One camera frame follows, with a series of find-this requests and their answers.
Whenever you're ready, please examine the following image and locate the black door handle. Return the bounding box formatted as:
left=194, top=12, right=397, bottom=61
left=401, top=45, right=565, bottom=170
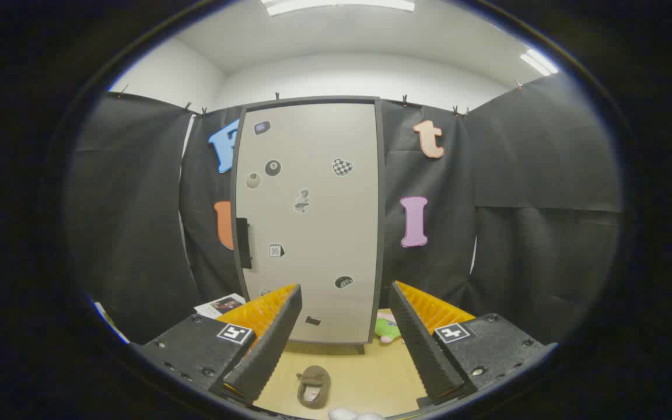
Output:
left=236, top=218, right=253, bottom=270

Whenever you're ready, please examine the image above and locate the white picture book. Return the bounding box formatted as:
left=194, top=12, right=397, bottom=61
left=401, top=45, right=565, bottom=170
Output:
left=194, top=293, right=247, bottom=320

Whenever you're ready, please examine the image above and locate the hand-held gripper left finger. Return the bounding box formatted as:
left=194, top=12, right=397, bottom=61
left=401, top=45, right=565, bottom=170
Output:
left=131, top=283, right=303, bottom=406

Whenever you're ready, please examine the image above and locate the long ceiling light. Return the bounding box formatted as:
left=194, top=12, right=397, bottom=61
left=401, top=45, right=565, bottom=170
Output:
left=261, top=0, right=416, bottom=16

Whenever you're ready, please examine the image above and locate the green and pink plush toy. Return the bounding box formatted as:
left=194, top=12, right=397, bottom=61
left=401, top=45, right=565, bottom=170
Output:
left=374, top=311, right=403, bottom=344

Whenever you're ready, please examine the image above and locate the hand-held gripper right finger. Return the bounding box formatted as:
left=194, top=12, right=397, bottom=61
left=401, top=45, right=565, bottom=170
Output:
left=388, top=281, right=558, bottom=409

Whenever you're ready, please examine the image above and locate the small ceiling light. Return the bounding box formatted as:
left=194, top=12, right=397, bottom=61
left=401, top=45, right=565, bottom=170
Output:
left=520, top=48, right=560, bottom=76

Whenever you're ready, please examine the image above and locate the grey shoe cabinet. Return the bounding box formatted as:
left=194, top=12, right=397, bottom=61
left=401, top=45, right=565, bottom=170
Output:
left=230, top=96, right=387, bottom=354

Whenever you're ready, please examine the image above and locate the brown fluffy shoe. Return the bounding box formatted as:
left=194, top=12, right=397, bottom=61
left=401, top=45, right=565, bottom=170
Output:
left=297, top=366, right=331, bottom=409

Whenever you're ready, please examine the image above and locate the black backdrop cloth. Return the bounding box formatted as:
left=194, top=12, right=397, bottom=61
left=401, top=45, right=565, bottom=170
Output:
left=65, top=73, right=622, bottom=346

